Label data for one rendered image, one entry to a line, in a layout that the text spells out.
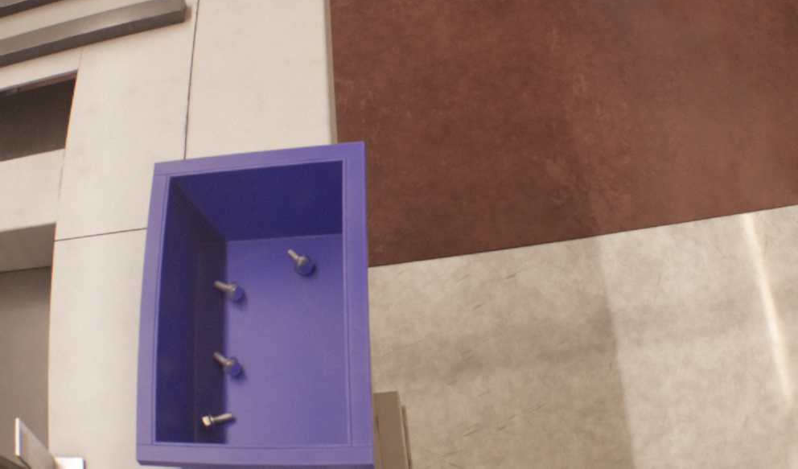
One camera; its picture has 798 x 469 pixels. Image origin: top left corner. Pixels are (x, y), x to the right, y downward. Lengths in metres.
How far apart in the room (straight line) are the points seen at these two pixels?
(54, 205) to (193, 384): 0.22
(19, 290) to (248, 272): 0.25
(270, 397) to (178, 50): 0.35
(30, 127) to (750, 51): 1.50
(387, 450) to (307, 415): 0.44
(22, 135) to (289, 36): 0.30
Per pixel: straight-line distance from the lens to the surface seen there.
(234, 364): 0.76
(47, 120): 1.07
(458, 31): 2.10
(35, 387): 0.90
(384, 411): 1.21
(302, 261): 0.79
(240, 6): 1.00
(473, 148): 1.91
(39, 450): 0.75
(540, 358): 1.70
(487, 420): 1.66
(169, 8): 0.99
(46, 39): 1.03
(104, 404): 0.79
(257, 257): 0.82
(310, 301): 0.79
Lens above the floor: 1.51
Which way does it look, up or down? 55 degrees down
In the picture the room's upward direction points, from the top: 7 degrees counter-clockwise
